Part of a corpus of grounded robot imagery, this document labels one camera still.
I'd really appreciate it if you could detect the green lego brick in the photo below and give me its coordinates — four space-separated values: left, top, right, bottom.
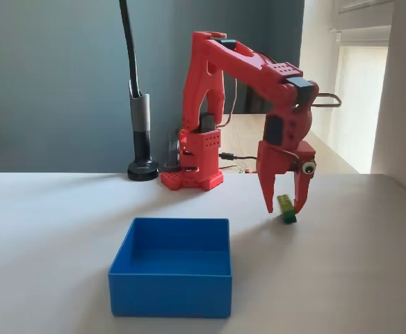
276 194 298 225

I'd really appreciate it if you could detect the blue box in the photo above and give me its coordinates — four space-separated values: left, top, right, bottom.
107 217 233 319

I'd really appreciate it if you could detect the black gooseneck stand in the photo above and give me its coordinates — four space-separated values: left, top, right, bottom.
118 0 161 182

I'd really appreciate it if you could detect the black usb cable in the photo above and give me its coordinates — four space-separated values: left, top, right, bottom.
219 152 259 162

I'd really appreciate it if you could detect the thin servo wire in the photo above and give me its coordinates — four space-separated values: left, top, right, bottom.
220 77 239 130

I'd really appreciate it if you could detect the black looped wrist cable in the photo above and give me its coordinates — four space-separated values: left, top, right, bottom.
312 91 343 110

